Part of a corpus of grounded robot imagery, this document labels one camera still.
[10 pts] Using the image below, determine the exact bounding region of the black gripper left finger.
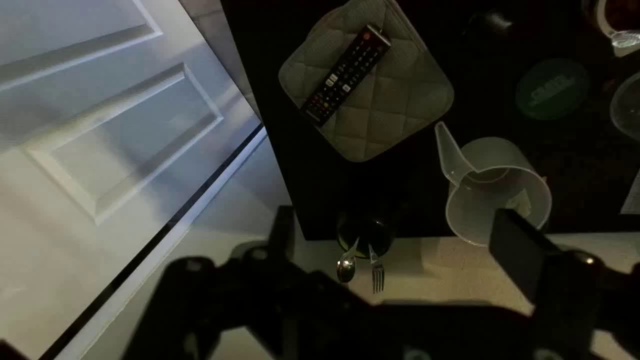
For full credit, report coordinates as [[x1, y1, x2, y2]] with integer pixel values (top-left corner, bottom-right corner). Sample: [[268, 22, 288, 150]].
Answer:
[[266, 204, 300, 265]]

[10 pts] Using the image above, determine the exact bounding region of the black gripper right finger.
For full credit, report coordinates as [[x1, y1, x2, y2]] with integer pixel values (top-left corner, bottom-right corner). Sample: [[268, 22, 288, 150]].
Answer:
[[488, 205, 563, 306]]

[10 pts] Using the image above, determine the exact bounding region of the black remote control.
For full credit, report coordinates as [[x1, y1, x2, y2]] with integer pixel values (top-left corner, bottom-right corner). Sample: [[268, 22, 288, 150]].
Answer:
[[300, 24, 395, 128]]

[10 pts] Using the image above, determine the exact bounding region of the clear plastic measuring jug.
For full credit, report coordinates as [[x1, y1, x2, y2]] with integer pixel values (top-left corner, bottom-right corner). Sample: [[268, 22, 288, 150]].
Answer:
[[435, 120, 557, 247]]

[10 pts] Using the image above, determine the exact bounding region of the black utensil holder with spoons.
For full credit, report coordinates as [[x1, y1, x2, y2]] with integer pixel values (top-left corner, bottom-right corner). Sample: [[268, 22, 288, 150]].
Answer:
[[332, 209, 397, 296]]

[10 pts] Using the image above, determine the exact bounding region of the black table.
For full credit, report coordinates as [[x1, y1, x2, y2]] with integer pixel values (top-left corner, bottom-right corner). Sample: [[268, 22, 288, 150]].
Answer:
[[219, 0, 640, 241]]

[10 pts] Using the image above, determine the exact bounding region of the grey grid placemat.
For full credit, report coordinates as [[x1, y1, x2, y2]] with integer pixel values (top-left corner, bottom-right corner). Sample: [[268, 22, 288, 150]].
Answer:
[[619, 174, 640, 216]]

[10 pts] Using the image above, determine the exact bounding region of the dark plate with food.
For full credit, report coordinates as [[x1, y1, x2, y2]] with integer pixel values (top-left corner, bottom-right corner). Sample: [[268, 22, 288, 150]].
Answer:
[[277, 0, 457, 164]]

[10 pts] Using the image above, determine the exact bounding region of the green round lid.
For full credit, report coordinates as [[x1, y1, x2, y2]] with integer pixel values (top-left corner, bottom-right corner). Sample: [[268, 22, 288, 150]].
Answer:
[[514, 55, 595, 121]]

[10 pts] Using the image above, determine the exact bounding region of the clear drinking glass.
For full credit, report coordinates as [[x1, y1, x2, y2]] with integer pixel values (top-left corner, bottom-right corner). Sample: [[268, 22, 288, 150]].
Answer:
[[609, 69, 640, 141]]

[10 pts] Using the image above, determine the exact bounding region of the white panel door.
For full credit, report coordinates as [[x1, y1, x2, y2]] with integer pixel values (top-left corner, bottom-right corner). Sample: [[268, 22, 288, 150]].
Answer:
[[0, 0, 268, 360]]

